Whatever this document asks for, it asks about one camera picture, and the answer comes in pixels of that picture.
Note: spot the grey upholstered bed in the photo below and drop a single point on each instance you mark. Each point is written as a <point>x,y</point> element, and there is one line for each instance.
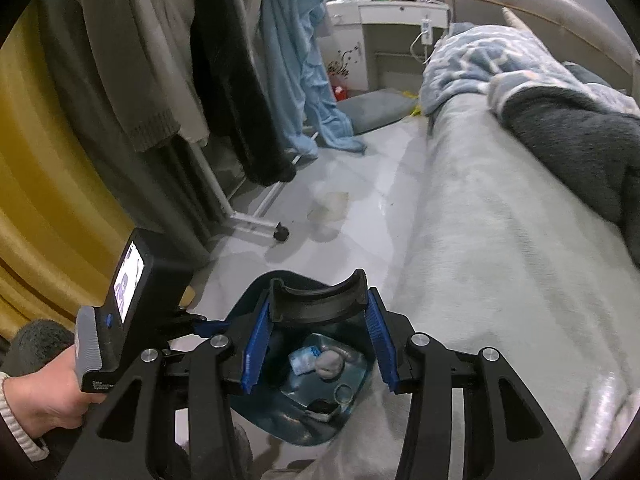
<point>550,0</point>

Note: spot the blue patterned duvet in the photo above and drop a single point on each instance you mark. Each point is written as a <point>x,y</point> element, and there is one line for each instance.
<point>475,60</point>

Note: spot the grey hanging coat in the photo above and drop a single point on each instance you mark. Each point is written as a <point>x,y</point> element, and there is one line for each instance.
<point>100,175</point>

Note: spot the yellow curtain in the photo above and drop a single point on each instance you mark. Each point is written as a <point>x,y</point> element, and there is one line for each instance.
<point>50,210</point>

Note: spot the person's left hand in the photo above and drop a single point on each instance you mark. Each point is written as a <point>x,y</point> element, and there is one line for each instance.
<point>45,400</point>

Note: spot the olive knit sweater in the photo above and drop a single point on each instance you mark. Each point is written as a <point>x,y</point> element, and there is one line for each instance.
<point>125,60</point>

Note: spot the black curved plastic piece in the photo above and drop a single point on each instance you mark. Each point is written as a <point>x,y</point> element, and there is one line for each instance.
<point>320,310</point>

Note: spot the blue white tissue packet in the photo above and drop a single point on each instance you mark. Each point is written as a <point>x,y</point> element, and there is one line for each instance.
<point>302,360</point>

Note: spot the white fluffy cloth wad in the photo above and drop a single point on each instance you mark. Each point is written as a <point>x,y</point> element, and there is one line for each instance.
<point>327,364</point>

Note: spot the dark teal trash bin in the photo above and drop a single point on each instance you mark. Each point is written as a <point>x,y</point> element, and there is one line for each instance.
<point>300,432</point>

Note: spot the dark grey fleece blanket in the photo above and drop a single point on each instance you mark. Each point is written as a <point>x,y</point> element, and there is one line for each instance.
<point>575,135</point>

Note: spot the grey floor cushion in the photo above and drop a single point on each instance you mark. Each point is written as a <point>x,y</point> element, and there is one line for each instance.
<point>375,110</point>

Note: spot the white vanity table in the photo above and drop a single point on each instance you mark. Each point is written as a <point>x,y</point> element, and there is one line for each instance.
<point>395,12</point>

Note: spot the metal clothes rack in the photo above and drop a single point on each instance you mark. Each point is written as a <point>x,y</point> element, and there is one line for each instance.
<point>250,222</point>

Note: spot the white power strip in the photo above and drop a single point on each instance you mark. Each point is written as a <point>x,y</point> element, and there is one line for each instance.
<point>426,30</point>

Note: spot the person's left forearm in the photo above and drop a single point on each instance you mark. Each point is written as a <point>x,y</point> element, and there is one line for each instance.
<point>17,430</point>

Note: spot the black hanging garment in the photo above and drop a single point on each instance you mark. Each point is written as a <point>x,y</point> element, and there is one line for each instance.
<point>235,85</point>

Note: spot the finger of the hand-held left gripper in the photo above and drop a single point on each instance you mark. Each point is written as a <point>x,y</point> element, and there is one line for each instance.
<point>210,328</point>

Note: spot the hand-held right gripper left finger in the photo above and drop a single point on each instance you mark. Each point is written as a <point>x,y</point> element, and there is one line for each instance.
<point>255,345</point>

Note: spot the grey fleece garment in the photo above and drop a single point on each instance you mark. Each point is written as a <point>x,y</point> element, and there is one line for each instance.
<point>35,342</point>

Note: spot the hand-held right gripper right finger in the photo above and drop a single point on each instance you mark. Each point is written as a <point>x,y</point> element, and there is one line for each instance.
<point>380,345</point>

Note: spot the light blue robe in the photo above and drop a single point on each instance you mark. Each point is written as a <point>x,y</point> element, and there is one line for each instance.
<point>295,35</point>

